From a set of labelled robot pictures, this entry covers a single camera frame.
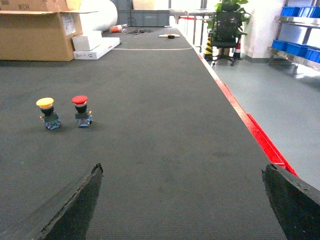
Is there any red white traffic cone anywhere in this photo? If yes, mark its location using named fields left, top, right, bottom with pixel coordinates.
left=233, top=42, right=241, bottom=60

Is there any flat white box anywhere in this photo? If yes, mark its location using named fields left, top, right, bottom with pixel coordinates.
left=73, top=37, right=121, bottom=60

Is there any blue bin lower middle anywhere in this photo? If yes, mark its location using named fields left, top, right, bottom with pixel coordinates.
left=285, top=42, right=309, bottom=58

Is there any blue bin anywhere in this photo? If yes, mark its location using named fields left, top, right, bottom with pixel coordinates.
left=285, top=42, right=309, bottom=58
left=271, top=39, right=288, bottom=52
left=305, top=48, right=320, bottom=63

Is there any blue bin lower right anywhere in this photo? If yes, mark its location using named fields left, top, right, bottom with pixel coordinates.
left=305, top=48, right=320, bottom=63

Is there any green potted plant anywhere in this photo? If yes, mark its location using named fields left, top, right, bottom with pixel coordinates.
left=214, top=0, right=252, bottom=36

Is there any orange white bottle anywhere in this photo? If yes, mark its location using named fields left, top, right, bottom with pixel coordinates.
left=109, top=24, right=128, bottom=33

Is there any black cable on belt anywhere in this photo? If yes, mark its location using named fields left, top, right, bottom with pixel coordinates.
left=124, top=28, right=154, bottom=35

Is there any red mushroom push button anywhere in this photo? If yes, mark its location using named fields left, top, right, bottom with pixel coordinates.
left=71, top=95, right=93, bottom=128

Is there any black office chair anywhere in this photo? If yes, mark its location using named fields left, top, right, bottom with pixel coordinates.
left=210, top=11, right=242, bottom=66

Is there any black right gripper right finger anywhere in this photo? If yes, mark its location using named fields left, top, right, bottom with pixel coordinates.
left=262, top=163, right=320, bottom=240

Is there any white foam roll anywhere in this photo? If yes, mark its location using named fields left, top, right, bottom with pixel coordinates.
left=79, top=0, right=118, bottom=32

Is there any steel shelf rack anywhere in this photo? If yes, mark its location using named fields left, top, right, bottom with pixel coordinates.
left=267, top=0, right=320, bottom=71

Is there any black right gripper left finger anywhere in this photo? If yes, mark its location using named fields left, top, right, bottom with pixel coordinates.
left=0, top=163, right=103, bottom=240

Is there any large cardboard box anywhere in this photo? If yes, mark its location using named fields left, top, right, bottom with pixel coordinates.
left=0, top=0, right=93, bottom=62

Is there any yellow mushroom push button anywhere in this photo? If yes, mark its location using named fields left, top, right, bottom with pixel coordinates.
left=36, top=97, right=61, bottom=130

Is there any blue bin upper shelf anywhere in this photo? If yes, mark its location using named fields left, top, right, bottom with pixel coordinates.
left=280, top=6, right=320, bottom=18

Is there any small white box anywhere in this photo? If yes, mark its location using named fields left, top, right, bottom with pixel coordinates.
left=72, top=30, right=102, bottom=52

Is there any yellow black traffic cone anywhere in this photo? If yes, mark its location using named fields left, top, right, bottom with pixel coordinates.
left=203, top=30, right=213, bottom=62

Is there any blue bin lower left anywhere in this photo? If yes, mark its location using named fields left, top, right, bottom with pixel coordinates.
left=271, top=39, right=288, bottom=52

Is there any grey plastic crate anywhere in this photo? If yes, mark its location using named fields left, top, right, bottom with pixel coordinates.
left=116, top=10, right=170, bottom=27

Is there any black device on board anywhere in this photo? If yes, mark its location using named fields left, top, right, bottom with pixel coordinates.
left=158, top=34, right=180, bottom=39

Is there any red conveyor side rail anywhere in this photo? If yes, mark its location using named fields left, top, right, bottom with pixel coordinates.
left=197, top=53, right=299, bottom=177

